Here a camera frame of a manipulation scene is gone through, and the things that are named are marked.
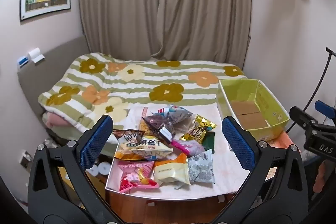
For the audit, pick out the cheese puff snack bag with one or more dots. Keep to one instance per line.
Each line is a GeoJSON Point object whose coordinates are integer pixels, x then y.
{"type": "Point", "coordinates": [152, 149]}

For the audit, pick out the purple snack bag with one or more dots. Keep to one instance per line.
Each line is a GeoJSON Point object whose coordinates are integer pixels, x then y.
{"type": "Point", "coordinates": [166, 130]}

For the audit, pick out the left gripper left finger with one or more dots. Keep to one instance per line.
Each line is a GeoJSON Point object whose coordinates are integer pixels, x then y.
{"type": "Point", "coordinates": [48, 201]}

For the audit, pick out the pink white wrapper bag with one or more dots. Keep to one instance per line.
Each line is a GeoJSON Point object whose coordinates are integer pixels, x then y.
{"type": "Point", "coordinates": [189, 147]}

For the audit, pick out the Tatre dark chip bag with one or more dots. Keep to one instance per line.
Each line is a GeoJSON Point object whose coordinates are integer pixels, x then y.
{"type": "Point", "coordinates": [128, 140]}

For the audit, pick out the blue white wall item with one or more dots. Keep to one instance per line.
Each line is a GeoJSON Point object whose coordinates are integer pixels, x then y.
{"type": "Point", "coordinates": [22, 61]}

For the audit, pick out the beige curtain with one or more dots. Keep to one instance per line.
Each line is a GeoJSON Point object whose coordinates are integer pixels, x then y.
{"type": "Point", "coordinates": [205, 30]}

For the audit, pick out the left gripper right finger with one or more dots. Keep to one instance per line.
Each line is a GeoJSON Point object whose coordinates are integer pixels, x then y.
{"type": "Point", "coordinates": [275, 190]}

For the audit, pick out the floral striped blanket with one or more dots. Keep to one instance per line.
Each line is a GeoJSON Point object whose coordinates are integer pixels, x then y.
{"type": "Point", "coordinates": [96, 84]}

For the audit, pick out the pink pillow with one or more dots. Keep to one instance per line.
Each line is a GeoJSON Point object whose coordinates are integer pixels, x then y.
{"type": "Point", "coordinates": [51, 120]}

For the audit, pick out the cream orange snack bag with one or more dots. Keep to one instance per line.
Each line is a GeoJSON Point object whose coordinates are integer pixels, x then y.
{"type": "Point", "coordinates": [168, 171]}

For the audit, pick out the white tissue rolls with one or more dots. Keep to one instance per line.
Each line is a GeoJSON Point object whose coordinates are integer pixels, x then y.
{"type": "Point", "coordinates": [102, 168]}

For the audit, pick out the pink striped snack bag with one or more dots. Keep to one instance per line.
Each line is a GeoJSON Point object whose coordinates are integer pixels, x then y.
{"type": "Point", "coordinates": [136, 175]}

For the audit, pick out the grey headboard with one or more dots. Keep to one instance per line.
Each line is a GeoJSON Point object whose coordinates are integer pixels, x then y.
{"type": "Point", "coordinates": [38, 78]}

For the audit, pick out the white wall holder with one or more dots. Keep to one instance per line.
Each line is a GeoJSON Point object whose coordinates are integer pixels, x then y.
{"type": "Point", "coordinates": [35, 55]}

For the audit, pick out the gold Pillows chocolate bag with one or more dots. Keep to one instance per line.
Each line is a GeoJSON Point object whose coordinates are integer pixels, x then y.
{"type": "Point", "coordinates": [198, 130]}

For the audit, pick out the blue red white snack bag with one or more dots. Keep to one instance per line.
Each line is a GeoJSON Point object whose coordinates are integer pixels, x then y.
{"type": "Point", "coordinates": [175, 114]}

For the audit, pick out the dark green packet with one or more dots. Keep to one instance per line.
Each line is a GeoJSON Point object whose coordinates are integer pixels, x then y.
{"type": "Point", "coordinates": [209, 142]}

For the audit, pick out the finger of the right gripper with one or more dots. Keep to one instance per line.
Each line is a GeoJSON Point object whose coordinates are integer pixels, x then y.
{"type": "Point", "coordinates": [325, 109]}
{"type": "Point", "coordinates": [304, 120]}

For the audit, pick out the green cardboard box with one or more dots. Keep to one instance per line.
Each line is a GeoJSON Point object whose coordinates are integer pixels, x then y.
{"type": "Point", "coordinates": [253, 106]}

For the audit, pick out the person's right hand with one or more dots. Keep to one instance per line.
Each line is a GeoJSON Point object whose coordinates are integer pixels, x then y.
{"type": "Point", "coordinates": [324, 171]}

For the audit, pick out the grey green snack bag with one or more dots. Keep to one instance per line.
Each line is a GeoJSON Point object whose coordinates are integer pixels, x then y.
{"type": "Point", "coordinates": [201, 168]}

